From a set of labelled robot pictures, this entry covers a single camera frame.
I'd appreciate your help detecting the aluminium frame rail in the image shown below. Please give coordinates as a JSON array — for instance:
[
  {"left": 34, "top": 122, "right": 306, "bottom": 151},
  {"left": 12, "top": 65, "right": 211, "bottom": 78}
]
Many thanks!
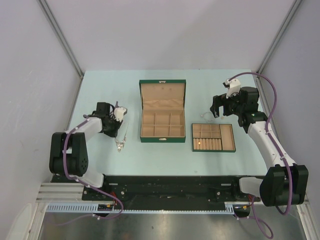
[{"left": 36, "top": 182, "right": 320, "bottom": 240}]

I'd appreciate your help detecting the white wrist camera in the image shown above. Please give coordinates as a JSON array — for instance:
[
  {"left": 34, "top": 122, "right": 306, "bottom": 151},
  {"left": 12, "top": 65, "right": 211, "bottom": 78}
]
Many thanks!
[
  {"left": 223, "top": 78, "right": 241, "bottom": 99},
  {"left": 113, "top": 106, "right": 128, "bottom": 122}
]

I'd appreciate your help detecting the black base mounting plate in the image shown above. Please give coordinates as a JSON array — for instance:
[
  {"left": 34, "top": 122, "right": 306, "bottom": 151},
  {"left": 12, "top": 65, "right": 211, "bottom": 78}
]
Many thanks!
[{"left": 51, "top": 174, "right": 266, "bottom": 203}]

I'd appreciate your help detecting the silver bracelet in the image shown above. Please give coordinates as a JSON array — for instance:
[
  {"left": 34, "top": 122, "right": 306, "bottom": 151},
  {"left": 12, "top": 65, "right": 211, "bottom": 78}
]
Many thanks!
[{"left": 200, "top": 111, "right": 215, "bottom": 123}]

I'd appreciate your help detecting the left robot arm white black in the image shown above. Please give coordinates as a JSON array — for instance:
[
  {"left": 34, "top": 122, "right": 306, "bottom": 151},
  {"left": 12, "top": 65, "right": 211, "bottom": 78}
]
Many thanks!
[{"left": 49, "top": 102, "right": 128, "bottom": 200}]

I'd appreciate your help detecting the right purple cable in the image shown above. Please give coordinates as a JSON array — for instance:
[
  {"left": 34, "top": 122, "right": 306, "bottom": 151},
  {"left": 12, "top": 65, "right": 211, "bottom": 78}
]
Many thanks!
[{"left": 229, "top": 71, "right": 295, "bottom": 238}]

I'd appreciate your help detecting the white slotted cable duct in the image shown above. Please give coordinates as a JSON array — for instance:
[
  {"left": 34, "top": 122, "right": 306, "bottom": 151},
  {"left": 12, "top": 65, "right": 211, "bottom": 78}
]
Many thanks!
[{"left": 46, "top": 201, "right": 251, "bottom": 215}]

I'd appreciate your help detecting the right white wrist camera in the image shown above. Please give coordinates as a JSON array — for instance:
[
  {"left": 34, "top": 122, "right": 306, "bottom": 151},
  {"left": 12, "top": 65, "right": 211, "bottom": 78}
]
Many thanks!
[{"left": 223, "top": 78, "right": 241, "bottom": 99}]

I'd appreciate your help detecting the purple cable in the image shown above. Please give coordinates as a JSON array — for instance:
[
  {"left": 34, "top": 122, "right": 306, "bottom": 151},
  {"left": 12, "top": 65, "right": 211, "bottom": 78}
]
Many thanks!
[
  {"left": 229, "top": 71, "right": 295, "bottom": 238},
  {"left": 51, "top": 113, "right": 125, "bottom": 227}
]

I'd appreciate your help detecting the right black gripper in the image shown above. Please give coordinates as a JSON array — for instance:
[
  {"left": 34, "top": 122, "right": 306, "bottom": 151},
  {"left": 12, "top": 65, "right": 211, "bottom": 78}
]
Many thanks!
[{"left": 209, "top": 88, "right": 244, "bottom": 118}]

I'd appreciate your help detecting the silver crystal necklace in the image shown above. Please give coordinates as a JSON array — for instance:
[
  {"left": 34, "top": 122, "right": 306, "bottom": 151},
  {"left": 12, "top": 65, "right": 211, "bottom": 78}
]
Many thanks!
[{"left": 114, "top": 121, "right": 130, "bottom": 153}]

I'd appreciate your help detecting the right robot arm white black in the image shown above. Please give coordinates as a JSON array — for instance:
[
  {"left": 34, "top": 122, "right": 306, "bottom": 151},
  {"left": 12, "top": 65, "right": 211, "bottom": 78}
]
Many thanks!
[{"left": 210, "top": 84, "right": 309, "bottom": 207}]

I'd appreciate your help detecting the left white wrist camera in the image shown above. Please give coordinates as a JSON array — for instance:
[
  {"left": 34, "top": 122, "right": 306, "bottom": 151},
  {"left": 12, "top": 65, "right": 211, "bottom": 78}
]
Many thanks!
[{"left": 113, "top": 106, "right": 128, "bottom": 122}]

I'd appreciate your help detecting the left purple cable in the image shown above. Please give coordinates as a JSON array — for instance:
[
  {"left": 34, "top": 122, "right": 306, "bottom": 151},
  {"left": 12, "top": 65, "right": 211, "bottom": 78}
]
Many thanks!
[{"left": 51, "top": 113, "right": 125, "bottom": 227}]

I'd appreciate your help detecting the green jewelry box beige lining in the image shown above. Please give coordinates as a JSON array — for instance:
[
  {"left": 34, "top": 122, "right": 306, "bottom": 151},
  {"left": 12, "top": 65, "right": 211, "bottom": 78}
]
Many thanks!
[{"left": 139, "top": 79, "right": 186, "bottom": 143}]

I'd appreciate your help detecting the green jewelry tray insert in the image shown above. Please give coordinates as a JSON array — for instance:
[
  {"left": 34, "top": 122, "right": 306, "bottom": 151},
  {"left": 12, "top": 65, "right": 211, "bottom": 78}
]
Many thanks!
[{"left": 191, "top": 123, "right": 236, "bottom": 153}]

